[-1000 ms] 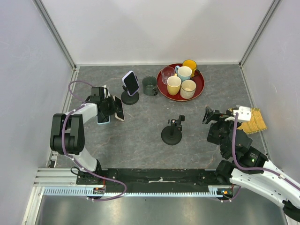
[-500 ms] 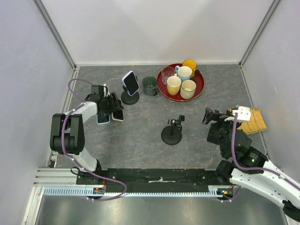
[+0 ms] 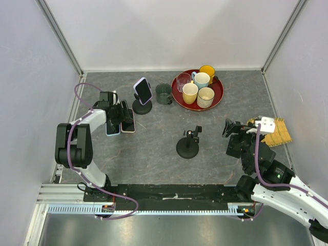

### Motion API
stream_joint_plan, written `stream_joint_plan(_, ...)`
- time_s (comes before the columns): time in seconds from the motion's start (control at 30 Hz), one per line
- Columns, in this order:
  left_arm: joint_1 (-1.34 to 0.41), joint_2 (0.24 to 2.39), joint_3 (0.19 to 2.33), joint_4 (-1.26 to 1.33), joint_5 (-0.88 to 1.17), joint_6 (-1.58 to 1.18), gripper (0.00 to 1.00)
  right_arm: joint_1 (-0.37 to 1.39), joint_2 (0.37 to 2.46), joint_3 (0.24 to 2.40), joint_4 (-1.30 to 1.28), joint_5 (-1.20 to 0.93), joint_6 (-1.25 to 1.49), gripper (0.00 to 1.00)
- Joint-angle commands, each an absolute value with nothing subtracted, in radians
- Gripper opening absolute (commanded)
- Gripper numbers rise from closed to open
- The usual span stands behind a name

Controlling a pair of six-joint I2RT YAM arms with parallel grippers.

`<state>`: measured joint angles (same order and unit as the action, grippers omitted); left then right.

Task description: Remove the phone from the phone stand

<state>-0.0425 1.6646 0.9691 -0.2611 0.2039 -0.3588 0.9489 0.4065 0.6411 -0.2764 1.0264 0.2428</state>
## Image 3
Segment cream case phone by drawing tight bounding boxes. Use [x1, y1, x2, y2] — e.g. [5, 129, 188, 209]
[120, 108, 135, 133]

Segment blue case phone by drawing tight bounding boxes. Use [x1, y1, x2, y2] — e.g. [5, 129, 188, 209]
[106, 121, 121, 136]

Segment black phone stand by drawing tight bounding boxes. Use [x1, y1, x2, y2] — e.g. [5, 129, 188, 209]
[176, 126, 202, 159]
[132, 93, 152, 115]

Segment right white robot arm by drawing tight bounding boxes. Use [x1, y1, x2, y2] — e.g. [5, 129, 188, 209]
[222, 116, 327, 242]

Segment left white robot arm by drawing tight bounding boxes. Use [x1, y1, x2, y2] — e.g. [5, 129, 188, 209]
[55, 92, 132, 201]

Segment purple case phone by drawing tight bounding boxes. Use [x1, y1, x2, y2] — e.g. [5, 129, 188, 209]
[133, 77, 152, 105]

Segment beige ceramic cup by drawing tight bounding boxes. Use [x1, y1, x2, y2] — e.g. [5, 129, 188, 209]
[197, 87, 215, 109]

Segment woven bamboo mat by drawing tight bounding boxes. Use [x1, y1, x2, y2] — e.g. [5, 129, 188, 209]
[247, 117, 292, 147]

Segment dark green mug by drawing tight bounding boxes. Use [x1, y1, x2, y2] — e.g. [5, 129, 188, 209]
[155, 83, 173, 105]

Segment pale yellow cup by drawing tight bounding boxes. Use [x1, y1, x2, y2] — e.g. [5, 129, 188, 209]
[182, 80, 198, 105]

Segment red round tray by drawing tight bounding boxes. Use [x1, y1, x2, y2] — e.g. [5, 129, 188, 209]
[171, 76, 224, 111]

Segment light blue mug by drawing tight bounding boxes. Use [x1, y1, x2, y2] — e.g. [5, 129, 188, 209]
[191, 72, 211, 89]

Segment orange yellow mug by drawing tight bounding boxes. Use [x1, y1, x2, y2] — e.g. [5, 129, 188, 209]
[199, 65, 215, 85]

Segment clear glass cup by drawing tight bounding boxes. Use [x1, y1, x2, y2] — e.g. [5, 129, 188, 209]
[176, 72, 192, 92]

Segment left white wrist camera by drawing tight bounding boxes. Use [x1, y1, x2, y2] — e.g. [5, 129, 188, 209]
[112, 90, 120, 105]

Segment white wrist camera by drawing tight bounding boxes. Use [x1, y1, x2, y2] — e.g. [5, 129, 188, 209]
[247, 116, 275, 135]
[112, 90, 120, 105]

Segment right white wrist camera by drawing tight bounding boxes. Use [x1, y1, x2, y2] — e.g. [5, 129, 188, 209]
[247, 116, 275, 135]

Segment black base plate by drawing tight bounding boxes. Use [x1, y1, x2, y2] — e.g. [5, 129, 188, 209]
[83, 183, 259, 212]

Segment slotted cable duct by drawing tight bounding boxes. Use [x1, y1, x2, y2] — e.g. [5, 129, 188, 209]
[48, 204, 255, 216]

